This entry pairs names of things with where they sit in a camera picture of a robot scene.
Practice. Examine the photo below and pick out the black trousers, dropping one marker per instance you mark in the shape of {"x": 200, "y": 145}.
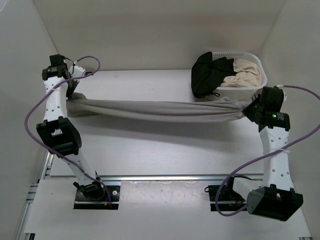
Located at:
{"x": 208, "y": 74}

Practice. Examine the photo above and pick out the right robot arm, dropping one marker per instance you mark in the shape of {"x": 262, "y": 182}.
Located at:
{"x": 274, "y": 197}

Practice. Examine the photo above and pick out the black label sticker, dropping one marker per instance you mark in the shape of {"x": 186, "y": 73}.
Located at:
{"x": 89, "y": 73}

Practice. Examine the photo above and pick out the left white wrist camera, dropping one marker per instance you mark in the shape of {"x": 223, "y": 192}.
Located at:
{"x": 76, "y": 72}

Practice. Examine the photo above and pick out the white laundry basket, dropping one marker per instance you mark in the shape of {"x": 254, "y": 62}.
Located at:
{"x": 238, "y": 93}

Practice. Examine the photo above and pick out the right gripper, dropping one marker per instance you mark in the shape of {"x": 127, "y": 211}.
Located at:
{"x": 247, "y": 111}

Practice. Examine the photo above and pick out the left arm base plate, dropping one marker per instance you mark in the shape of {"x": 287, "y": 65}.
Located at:
{"x": 82, "y": 202}

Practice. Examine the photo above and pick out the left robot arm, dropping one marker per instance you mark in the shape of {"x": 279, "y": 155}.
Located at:
{"x": 57, "y": 131}

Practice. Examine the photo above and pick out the beige trousers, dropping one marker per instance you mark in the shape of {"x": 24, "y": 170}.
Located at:
{"x": 247, "y": 74}

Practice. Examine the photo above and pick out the grey trousers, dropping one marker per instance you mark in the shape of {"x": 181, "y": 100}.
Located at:
{"x": 203, "y": 112}

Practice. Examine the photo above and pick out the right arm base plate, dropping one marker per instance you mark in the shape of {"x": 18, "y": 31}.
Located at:
{"x": 228, "y": 200}

